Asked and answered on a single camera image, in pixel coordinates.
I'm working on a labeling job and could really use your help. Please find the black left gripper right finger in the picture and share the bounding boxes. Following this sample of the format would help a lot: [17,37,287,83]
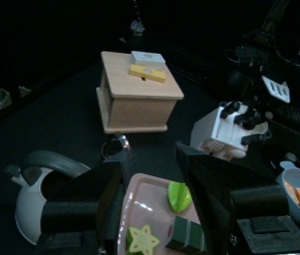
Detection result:
[174,141,300,255]

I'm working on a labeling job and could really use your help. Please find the green toy leaf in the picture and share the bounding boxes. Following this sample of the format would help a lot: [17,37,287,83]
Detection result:
[166,180,193,214]

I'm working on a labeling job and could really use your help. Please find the pink plastic tray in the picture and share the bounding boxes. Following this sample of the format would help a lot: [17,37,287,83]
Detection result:
[117,172,207,255]

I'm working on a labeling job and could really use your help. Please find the dark green toy block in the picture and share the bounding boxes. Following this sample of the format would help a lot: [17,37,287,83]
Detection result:
[164,215,205,255]

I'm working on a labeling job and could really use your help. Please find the yellow green star fruit slice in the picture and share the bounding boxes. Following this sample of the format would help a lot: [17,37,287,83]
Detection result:
[126,224,161,255]

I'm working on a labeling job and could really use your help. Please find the white kettle grey handle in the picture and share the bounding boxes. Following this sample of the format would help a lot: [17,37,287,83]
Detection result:
[3,149,93,247]

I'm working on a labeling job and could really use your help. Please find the white toy stove black knobs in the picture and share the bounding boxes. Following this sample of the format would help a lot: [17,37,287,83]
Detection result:
[188,101,273,162]

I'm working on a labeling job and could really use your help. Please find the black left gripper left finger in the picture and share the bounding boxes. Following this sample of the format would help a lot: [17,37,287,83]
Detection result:
[37,158,129,255]

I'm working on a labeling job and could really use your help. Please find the grey wooden block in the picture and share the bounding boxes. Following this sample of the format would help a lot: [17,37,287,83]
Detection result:
[129,50,166,72]

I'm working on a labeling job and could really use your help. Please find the grey blue bowl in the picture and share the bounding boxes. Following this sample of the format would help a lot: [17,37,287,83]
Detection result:
[275,160,300,230]

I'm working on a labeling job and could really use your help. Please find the metal frame bracket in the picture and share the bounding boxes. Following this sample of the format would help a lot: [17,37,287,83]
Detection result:
[18,86,33,98]
[0,88,14,111]
[129,19,146,37]

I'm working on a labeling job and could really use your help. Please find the wooden box with slot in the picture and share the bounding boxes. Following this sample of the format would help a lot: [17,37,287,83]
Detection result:
[96,50,185,134]

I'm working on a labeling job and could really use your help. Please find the yellow wooden block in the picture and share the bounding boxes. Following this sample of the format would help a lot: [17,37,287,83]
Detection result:
[128,64,168,84]

